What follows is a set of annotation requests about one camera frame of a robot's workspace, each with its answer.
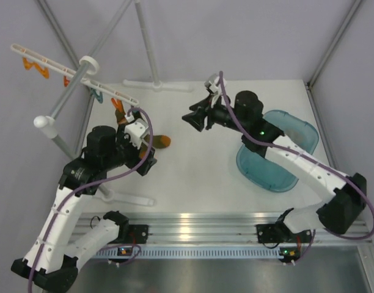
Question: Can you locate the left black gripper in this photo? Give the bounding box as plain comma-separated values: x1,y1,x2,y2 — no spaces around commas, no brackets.
103,123,156,175

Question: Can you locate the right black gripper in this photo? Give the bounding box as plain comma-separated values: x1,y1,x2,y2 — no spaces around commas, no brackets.
183,93,248,133

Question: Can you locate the green striped sock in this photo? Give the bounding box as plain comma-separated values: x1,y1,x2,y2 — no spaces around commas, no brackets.
114,109,127,125
139,134,171,159

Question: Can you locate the orange clothespin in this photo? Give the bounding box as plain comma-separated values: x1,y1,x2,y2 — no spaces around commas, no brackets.
34,63,50,79
111,98,124,112
22,57,34,70
63,76,70,87

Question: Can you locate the white clip hanger bar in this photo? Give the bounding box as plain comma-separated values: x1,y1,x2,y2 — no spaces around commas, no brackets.
10,43,139,107

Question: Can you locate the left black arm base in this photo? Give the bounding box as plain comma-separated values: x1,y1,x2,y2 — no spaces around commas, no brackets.
125,224,149,244

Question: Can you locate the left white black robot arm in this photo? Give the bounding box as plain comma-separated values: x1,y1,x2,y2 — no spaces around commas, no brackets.
11,126,156,292

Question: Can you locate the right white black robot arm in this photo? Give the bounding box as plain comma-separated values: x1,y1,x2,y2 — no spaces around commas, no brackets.
182,90,367,242

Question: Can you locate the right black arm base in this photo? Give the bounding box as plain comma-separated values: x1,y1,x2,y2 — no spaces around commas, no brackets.
255,223,281,244

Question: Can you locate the teal plastic basin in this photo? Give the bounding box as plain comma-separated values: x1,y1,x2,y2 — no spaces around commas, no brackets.
236,110,319,193

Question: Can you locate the teal clothespin left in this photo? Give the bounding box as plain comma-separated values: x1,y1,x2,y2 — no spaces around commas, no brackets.
90,88,103,104

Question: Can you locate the grey white drying rack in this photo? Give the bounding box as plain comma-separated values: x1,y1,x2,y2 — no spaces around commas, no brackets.
33,0,194,207

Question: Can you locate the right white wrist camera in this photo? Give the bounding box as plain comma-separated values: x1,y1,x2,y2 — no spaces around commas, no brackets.
204,74,222,107

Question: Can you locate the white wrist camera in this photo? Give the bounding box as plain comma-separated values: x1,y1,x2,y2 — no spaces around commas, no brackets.
204,74,222,107
124,119,149,149

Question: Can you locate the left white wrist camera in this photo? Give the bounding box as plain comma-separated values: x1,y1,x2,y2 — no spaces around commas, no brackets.
124,119,149,149

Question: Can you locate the slotted white cable duct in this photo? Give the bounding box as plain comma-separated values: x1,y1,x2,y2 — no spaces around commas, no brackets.
95,245,298,259

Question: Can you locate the aluminium mounting rail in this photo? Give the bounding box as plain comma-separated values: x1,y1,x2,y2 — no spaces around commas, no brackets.
70,212,369,246

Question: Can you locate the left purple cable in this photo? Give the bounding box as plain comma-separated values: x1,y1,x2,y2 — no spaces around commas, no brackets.
27,106,153,293

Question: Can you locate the purple cable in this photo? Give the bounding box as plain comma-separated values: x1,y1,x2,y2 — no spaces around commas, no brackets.
219,70,374,265
27,106,153,293

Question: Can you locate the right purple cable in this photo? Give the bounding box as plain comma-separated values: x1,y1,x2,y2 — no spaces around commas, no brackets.
219,70,374,265

